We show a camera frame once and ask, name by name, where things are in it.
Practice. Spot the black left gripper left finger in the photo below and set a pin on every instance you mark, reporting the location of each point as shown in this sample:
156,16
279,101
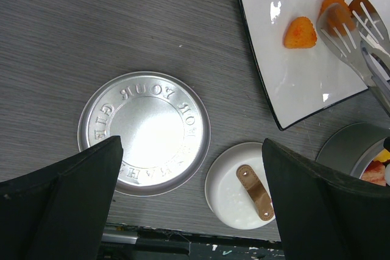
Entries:
60,211

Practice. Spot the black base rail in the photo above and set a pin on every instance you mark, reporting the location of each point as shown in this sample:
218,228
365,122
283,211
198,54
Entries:
120,241

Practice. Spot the white lid with leather strap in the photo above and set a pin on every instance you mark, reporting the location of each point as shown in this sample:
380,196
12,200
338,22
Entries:
236,188

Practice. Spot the red white crab stick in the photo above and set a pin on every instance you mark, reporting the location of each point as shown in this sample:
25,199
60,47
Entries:
375,173

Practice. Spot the yellow corn piece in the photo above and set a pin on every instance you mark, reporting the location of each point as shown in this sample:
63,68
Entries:
383,156

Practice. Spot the orange fried food piece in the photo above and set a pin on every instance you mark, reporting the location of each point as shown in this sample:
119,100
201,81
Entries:
337,16

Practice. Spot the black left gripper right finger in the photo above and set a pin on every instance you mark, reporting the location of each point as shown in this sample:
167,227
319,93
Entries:
322,213

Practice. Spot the shallow round metal tin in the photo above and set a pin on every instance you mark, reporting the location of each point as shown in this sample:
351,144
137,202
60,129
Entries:
351,149

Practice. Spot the white square plate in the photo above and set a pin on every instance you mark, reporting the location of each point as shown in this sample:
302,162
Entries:
298,82

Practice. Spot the metal tongs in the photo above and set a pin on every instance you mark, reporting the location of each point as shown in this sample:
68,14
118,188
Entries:
365,49

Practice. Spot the orange strawberry shaped piece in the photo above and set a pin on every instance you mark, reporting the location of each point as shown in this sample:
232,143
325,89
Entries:
300,34

